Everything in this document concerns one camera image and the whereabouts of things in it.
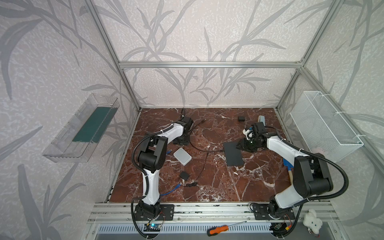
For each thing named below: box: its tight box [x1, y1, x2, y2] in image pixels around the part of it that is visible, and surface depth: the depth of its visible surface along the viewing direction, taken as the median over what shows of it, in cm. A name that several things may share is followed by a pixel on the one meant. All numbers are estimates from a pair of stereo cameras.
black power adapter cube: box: [179, 171, 190, 180], surface depth 88 cm
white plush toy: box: [303, 208, 323, 235], surface depth 70 cm
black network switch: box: [223, 142, 244, 167], surface depth 94 cm
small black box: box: [237, 116, 246, 122], surface depth 115 cm
